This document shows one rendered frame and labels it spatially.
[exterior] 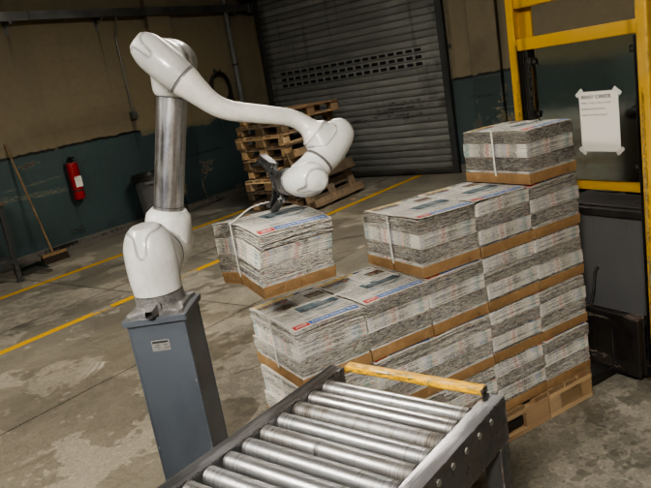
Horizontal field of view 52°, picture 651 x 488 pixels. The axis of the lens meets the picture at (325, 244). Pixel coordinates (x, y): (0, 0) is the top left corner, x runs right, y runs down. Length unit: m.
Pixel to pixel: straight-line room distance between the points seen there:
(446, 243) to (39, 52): 7.40
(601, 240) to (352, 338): 1.65
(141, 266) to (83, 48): 7.68
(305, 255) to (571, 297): 1.35
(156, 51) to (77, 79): 7.46
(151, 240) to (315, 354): 0.68
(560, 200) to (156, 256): 1.72
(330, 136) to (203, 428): 1.02
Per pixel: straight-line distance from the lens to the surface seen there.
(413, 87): 9.91
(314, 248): 2.27
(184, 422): 2.27
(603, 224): 3.57
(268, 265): 2.20
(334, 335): 2.33
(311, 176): 1.99
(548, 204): 2.94
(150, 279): 2.11
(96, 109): 9.60
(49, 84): 9.31
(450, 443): 1.57
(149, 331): 2.16
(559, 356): 3.18
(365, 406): 1.77
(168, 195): 2.27
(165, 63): 2.06
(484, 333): 2.78
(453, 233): 2.61
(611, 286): 3.65
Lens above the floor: 1.63
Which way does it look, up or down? 14 degrees down
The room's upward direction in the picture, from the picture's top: 10 degrees counter-clockwise
